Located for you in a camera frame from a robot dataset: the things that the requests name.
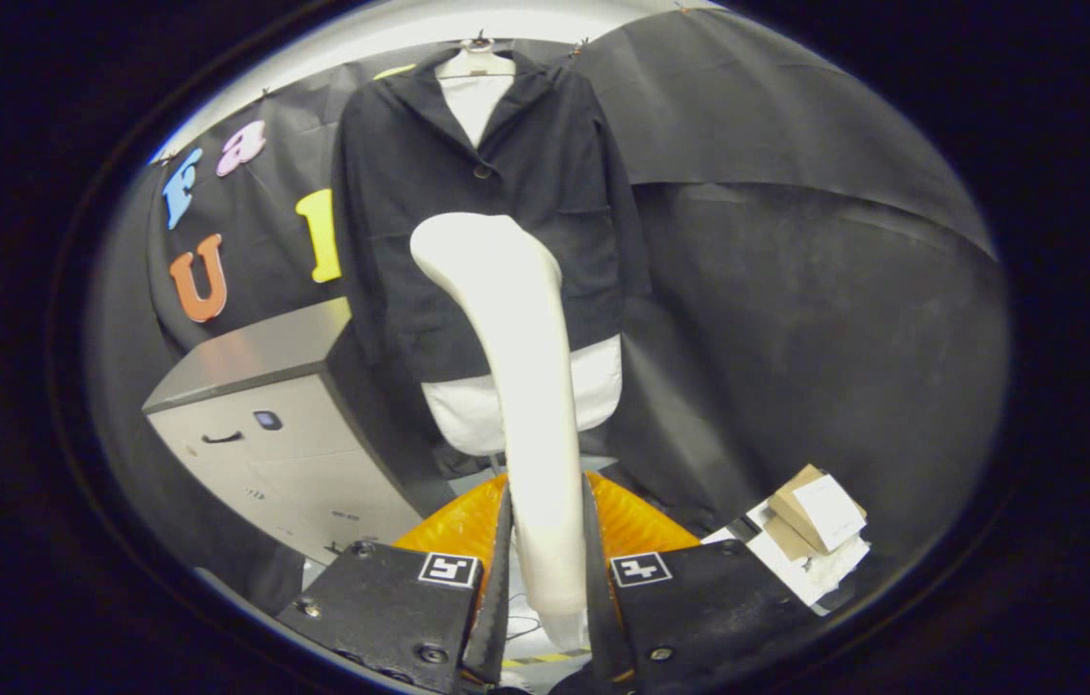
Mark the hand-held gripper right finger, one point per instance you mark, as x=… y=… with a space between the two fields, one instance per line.
x=699 y=603

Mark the white packaging sheet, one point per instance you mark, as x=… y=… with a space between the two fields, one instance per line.
x=815 y=581

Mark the white mannequin torso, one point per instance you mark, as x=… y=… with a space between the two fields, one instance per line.
x=593 y=386

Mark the grey cabinet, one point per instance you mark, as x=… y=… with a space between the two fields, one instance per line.
x=255 y=347

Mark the black blazer jacket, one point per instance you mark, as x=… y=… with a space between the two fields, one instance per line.
x=544 y=164

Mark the black backdrop cloth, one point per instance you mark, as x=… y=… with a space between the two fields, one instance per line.
x=796 y=319

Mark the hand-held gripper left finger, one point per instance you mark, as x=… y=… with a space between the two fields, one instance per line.
x=390 y=608

